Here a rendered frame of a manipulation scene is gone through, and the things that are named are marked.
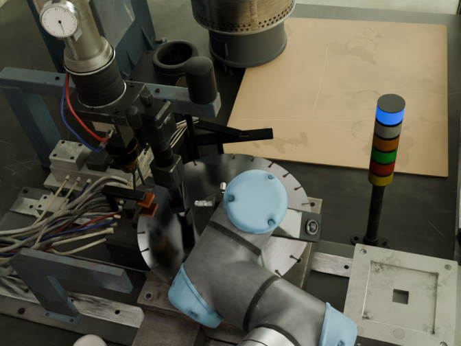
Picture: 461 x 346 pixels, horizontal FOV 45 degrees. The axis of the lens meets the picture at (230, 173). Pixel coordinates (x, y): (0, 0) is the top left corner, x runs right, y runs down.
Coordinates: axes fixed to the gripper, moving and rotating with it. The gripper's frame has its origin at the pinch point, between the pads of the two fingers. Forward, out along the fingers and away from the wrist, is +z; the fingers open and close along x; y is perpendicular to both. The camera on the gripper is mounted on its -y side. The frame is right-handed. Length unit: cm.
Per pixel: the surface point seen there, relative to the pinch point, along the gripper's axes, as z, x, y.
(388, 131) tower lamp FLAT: -9.9, -17.8, -19.4
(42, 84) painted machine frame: 20, -25, 49
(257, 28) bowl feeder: 41, -55, 4
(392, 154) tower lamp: -4.8, -15.2, -21.9
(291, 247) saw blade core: 0.6, 3.0, -7.3
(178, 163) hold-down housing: -8.8, -7.3, 14.3
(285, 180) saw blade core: 8.6, -10.2, -5.4
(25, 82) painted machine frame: 21, -25, 53
